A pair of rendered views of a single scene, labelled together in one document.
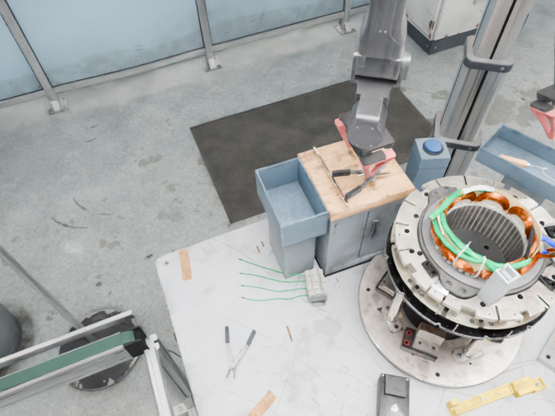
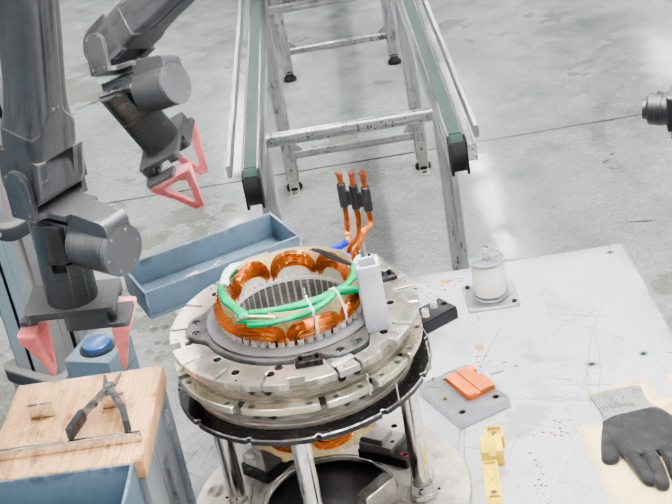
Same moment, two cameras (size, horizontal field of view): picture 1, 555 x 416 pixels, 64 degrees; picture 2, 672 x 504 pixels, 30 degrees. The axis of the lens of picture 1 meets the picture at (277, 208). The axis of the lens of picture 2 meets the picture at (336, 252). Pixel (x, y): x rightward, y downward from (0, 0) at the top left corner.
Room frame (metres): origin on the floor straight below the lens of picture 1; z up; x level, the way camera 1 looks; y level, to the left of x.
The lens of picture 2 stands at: (-0.15, 0.87, 1.88)
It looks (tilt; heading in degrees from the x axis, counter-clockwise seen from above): 27 degrees down; 292
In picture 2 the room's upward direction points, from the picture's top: 10 degrees counter-clockwise
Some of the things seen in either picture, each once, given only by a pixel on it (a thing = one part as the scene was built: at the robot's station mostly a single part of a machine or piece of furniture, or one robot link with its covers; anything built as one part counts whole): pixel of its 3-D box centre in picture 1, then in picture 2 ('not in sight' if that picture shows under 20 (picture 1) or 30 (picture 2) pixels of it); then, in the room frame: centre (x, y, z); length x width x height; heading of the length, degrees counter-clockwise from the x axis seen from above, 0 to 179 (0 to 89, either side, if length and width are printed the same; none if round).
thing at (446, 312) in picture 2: not in sight; (414, 325); (0.44, -0.84, 0.79); 0.15 x 0.05 x 0.02; 53
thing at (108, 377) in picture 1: (101, 347); not in sight; (0.65, 0.76, 0.01); 0.34 x 0.34 x 0.02
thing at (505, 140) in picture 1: (517, 199); (229, 332); (0.65, -0.60, 0.92); 0.25 x 0.11 x 0.28; 45
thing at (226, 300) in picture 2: (457, 200); (232, 293); (0.49, -0.34, 1.15); 0.15 x 0.04 x 0.02; 113
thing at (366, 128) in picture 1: (374, 96); (80, 212); (0.56, -0.16, 1.35); 0.11 x 0.09 x 0.12; 163
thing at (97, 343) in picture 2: (433, 145); (96, 343); (0.74, -0.38, 1.04); 0.04 x 0.04 x 0.01
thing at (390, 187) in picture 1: (353, 173); (79, 428); (0.65, -0.18, 1.05); 0.20 x 0.19 x 0.02; 108
